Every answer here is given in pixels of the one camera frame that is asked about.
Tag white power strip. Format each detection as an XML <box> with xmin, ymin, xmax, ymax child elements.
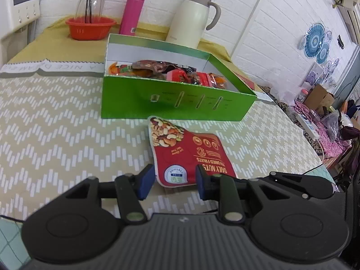
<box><xmin>292</xmin><ymin>114</ymin><xmax>321</xmax><ymax>141</ymax></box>

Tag brown cardboard box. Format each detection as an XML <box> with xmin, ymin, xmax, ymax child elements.
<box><xmin>304</xmin><ymin>84</ymin><xmax>335</xmax><ymax>112</ymax></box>

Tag cream thermos jug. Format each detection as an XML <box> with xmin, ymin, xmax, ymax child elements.
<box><xmin>165</xmin><ymin>0</ymin><xmax>221</xmax><ymax>50</ymax></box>

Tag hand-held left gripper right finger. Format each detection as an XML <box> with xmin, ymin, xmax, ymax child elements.
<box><xmin>196</xmin><ymin>164</ymin><xmax>295</xmax><ymax>223</ymax></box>

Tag pink thermos bottle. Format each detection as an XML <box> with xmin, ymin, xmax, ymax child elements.
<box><xmin>119</xmin><ymin>0</ymin><xmax>147</xmax><ymax>37</ymax></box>

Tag dark brown snack packet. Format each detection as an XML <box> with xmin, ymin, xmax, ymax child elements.
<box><xmin>132</xmin><ymin>59</ymin><xmax>176</xmax><ymax>75</ymax></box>

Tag red white wrapped snack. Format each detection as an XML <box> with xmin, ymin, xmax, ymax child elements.
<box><xmin>166</xmin><ymin>70</ymin><xmax>192</xmax><ymax>84</ymax></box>

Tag red snack packet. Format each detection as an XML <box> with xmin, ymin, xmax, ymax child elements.
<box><xmin>193</xmin><ymin>72</ymin><xmax>211</xmax><ymax>86</ymax></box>

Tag patterned tablecloth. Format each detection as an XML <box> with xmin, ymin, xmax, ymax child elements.
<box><xmin>0</xmin><ymin>59</ymin><xmax>337</xmax><ymax>263</ymax></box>

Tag yellow cloth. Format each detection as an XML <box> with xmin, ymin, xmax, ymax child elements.
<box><xmin>7</xmin><ymin>17</ymin><xmax>233</xmax><ymax>64</ymax></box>

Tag large blue round wall decoration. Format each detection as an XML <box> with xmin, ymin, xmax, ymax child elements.
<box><xmin>304</xmin><ymin>22</ymin><xmax>327</xmax><ymax>58</ymax></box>

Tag white wall cable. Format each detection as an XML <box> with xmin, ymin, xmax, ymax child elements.
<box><xmin>229</xmin><ymin>0</ymin><xmax>271</xmax><ymax>60</ymax></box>

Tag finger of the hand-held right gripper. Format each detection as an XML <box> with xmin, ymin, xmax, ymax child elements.
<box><xmin>254</xmin><ymin>171</ymin><xmax>336</xmax><ymax>201</ymax></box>

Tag small blue round wall decoration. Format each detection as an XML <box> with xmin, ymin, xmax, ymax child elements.
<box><xmin>316</xmin><ymin>43</ymin><xmax>330</xmax><ymax>65</ymax></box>

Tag red mixed nuts pouch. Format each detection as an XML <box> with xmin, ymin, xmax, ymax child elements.
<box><xmin>148</xmin><ymin>116</ymin><xmax>239</xmax><ymax>188</ymax></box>

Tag green cardboard box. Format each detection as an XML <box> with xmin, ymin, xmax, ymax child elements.
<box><xmin>101</xmin><ymin>33</ymin><xmax>257</xmax><ymax>122</ymax></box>

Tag white dispenser with screen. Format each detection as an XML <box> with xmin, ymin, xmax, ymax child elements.
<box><xmin>0</xmin><ymin>0</ymin><xmax>41</xmax><ymax>63</ymax></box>

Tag red plastic strainer basket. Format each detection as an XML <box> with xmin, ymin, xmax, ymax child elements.
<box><xmin>65</xmin><ymin>16</ymin><xmax>117</xmax><ymax>41</ymax></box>

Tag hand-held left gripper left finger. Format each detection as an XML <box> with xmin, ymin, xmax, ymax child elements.
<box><xmin>65</xmin><ymin>164</ymin><xmax>156</xmax><ymax>223</ymax></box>

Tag clear plastic bag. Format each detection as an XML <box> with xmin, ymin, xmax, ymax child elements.
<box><xmin>268</xmin><ymin>84</ymin><xmax>291</xmax><ymax>103</ymax></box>

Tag glass pitcher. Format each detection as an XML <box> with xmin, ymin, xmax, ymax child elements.
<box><xmin>75</xmin><ymin>0</ymin><xmax>109</xmax><ymax>23</ymax></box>

